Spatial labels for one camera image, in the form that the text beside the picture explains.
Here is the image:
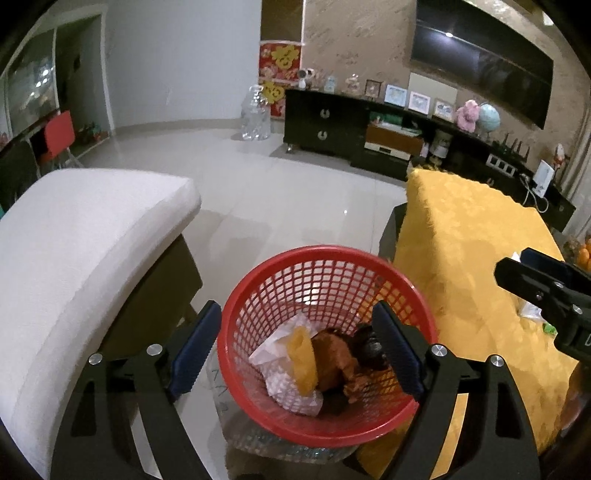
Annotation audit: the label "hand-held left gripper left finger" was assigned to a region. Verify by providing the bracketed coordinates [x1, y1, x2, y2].
[50, 300, 223, 480]

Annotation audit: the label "white cushioned stool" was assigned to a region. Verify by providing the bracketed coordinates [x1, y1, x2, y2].
[0, 167, 202, 480]

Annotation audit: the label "white tissue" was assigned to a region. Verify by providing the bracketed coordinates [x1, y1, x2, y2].
[249, 311, 324, 416]

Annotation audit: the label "wall-mounted black television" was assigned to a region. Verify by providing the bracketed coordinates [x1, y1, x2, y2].
[411, 0, 554, 130]

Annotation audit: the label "yellow patterned tablecloth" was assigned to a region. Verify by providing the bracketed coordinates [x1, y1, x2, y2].
[358, 167, 580, 480]

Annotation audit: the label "red plastic mesh basket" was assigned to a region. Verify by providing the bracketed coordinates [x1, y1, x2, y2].
[217, 247, 438, 448]

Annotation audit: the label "large clear water bottle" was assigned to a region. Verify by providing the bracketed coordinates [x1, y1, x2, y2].
[241, 84, 272, 140]

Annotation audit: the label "red festive wall poster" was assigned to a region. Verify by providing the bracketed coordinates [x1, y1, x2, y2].
[259, 41, 301, 120]

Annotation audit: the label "pile of oranges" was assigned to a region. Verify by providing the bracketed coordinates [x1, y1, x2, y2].
[570, 240, 591, 271]

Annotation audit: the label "pink plush toy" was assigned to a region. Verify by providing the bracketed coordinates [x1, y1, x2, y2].
[456, 99, 481, 131]

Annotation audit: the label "white printed plastic bag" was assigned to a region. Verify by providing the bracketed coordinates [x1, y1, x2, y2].
[517, 300, 546, 320]

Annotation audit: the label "white wall socket strip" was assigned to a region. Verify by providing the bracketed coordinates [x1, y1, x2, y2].
[485, 154, 515, 176]

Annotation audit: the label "black wifi router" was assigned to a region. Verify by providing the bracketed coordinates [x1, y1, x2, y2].
[492, 134, 529, 160]

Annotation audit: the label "red chair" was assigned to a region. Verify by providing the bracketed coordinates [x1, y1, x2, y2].
[39, 110, 84, 169]

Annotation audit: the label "white flat panel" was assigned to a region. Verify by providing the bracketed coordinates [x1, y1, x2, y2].
[409, 71, 459, 114]

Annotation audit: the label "green books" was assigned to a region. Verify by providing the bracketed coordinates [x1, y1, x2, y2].
[369, 113, 419, 134]

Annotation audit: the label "white power cable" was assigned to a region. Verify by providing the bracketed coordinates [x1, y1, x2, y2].
[519, 173, 550, 214]

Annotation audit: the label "dark plastic bag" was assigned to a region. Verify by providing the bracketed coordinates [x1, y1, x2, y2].
[353, 323, 393, 370]

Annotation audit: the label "black television cabinet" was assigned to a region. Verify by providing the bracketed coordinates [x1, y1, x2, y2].
[283, 89, 577, 232]

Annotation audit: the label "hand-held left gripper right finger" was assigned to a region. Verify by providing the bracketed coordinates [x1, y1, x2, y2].
[372, 301, 541, 480]

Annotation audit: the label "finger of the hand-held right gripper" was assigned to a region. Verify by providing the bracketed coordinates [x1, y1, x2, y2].
[494, 257, 591, 334]
[521, 248, 591, 294]

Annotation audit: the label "light blue globe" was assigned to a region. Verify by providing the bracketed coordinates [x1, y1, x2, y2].
[477, 104, 502, 139]

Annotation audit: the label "clear plastic container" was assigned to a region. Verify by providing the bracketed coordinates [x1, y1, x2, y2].
[203, 364, 370, 462]

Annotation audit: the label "white tall appliance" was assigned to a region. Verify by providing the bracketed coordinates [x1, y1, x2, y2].
[533, 159, 555, 197]

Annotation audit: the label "brown media box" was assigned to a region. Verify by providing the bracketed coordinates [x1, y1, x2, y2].
[365, 124, 423, 162]

